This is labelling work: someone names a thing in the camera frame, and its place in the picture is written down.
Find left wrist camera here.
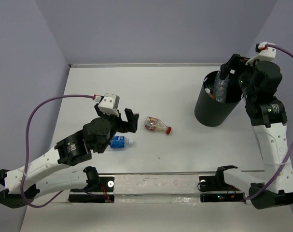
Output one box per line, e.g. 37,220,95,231
98,93,120,116

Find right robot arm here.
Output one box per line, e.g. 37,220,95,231
214,54,293,210

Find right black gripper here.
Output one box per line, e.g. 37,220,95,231
219,54,257,101

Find red cap bottle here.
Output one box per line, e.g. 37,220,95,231
144,116,172,135

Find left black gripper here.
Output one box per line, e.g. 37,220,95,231
96,103,140,154

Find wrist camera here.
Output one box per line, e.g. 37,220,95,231
98,93,120,116
246,42,276,66

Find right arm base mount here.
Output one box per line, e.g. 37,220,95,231
197,165,246,204

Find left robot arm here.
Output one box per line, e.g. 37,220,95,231
0,105,139,209

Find black cylindrical bin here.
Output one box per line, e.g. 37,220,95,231
194,71,242,127

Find clear unlabeled bottle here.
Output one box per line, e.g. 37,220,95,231
213,71,229,103

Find orange juice bottle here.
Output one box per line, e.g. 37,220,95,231
205,88,213,98

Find blue label water bottle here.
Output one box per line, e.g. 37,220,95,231
110,136,134,149

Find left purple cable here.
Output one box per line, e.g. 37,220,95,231
20,94,98,208

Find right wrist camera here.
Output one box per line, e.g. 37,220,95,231
246,42,276,66

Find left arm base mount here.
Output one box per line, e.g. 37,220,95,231
68,166,115,203

